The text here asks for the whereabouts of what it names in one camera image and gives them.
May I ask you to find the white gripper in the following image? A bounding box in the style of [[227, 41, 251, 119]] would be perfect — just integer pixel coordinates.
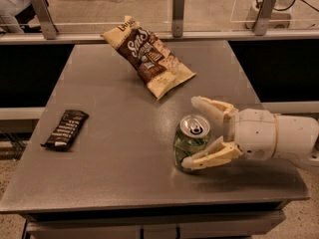
[[181, 96, 277, 170]]

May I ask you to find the green soda can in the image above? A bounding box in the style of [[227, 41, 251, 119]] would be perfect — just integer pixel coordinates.
[[173, 115, 210, 173]]

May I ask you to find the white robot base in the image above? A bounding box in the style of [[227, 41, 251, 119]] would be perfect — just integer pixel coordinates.
[[245, 0, 296, 29]]

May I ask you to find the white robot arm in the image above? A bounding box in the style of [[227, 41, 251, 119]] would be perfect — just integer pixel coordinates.
[[181, 97, 319, 173]]

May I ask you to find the brown and cream chip bag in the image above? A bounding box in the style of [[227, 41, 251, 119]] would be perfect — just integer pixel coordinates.
[[102, 16, 195, 100]]

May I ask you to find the black snack bar wrapper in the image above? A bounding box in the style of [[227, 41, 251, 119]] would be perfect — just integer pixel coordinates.
[[41, 110, 89, 151]]

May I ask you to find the clear acrylic barrier panel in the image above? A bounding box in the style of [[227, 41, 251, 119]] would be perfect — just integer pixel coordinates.
[[0, 0, 319, 35]]

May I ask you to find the seated person in background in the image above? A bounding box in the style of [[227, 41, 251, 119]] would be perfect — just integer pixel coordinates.
[[0, 0, 32, 34]]

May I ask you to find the grey table frame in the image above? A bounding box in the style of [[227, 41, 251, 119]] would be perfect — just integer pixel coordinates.
[[24, 202, 285, 239]]

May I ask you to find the black cable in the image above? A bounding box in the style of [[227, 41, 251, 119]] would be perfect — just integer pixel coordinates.
[[255, 0, 319, 13]]

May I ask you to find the middle metal bracket post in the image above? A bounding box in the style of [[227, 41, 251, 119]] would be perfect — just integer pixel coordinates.
[[171, 0, 185, 38]]

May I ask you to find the metal bracket post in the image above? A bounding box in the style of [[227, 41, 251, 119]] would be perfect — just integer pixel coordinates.
[[252, 0, 277, 36], [31, 0, 58, 40], [171, 0, 185, 38]]

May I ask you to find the right metal bracket post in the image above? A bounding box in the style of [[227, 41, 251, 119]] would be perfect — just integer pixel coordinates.
[[252, 0, 277, 36]]

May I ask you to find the left metal bracket post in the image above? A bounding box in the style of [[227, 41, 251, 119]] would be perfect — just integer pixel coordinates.
[[31, 0, 58, 40]]

